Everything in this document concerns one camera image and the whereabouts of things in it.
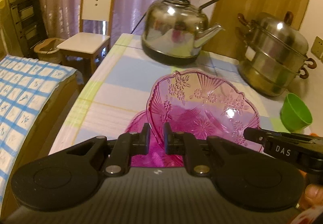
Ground purple glass plate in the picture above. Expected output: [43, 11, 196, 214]
[146, 70, 262, 152]
[125, 110, 183, 168]

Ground green bowl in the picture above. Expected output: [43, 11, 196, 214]
[280, 93, 313, 132]

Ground person's right hand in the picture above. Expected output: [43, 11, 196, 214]
[298, 184, 323, 210]

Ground checkered tablecloth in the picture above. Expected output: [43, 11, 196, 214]
[50, 33, 286, 154]

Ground stainless steel steamer pot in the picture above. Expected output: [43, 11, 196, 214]
[235, 11, 317, 97]

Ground blue white checkered bedding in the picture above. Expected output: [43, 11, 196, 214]
[1, 55, 76, 197]

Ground stainless steel kettle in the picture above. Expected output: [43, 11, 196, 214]
[141, 0, 223, 66]

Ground foot bath basin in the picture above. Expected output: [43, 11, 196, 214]
[33, 38, 64, 64]

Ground white wooden chair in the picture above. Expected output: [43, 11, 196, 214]
[58, 0, 115, 73]

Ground dark folding rack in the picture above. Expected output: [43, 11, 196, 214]
[9, 0, 48, 58]

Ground yellow plastic bag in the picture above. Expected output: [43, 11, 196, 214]
[0, 0, 5, 9]

